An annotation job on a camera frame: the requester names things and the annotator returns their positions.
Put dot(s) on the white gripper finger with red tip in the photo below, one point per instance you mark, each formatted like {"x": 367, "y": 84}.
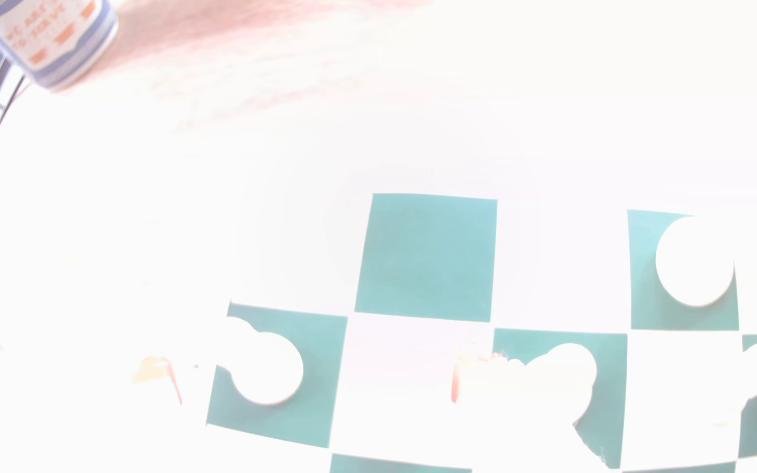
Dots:
{"x": 477, "y": 381}
{"x": 158, "y": 378}

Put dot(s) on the green and white chess mat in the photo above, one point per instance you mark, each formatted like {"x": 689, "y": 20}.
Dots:
{"x": 428, "y": 256}

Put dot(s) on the white king chess piece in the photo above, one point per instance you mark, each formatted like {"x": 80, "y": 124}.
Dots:
{"x": 694, "y": 263}

